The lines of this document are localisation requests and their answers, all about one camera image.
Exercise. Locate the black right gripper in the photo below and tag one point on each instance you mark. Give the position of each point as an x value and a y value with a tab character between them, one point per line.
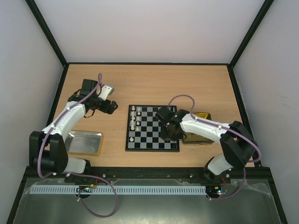
167	134

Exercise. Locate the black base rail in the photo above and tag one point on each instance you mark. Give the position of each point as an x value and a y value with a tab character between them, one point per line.
192	175

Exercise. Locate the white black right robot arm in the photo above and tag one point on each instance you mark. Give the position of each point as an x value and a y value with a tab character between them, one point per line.
237	144

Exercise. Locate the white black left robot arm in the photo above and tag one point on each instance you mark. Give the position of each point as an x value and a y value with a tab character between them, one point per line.
47	149

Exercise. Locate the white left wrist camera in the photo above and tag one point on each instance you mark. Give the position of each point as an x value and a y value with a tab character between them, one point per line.
106	90

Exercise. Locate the silver metal tin lid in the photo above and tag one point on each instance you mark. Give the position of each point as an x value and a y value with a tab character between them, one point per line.
83	142

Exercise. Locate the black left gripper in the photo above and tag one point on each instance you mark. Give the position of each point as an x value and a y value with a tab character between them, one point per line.
110	109

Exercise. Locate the black white chess board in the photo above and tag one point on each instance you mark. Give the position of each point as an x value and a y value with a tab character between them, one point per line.
147	134

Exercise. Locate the gold metal tin tray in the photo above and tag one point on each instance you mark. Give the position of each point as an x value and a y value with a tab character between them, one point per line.
194	139

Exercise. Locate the white slotted cable duct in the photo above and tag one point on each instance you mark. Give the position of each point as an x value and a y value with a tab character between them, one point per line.
120	190

